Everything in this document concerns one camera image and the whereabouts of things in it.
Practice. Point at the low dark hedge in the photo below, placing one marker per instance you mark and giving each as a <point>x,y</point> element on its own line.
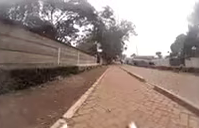
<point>20,80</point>

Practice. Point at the red dirt strip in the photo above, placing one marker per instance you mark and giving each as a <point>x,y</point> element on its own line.
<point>37,103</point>

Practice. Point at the robot's own part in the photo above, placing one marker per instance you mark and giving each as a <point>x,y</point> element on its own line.
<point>132,125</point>
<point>63,125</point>

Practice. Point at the concrete panel wall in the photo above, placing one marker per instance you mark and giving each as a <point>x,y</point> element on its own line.
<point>20,50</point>

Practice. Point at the white wall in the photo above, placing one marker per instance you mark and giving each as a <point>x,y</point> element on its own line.
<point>197,62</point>

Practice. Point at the red brick path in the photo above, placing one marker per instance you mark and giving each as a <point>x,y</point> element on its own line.
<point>120,100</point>

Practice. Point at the low distant building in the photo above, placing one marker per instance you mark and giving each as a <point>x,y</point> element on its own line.
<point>143,61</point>

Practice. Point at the pale concrete kerb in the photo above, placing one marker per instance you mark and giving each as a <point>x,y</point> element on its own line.
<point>75,108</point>

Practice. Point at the grey asphalt road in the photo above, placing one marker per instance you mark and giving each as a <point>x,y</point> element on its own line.
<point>187,83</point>

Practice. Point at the grey concrete kerb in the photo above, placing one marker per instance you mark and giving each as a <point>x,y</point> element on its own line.
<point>173,96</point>

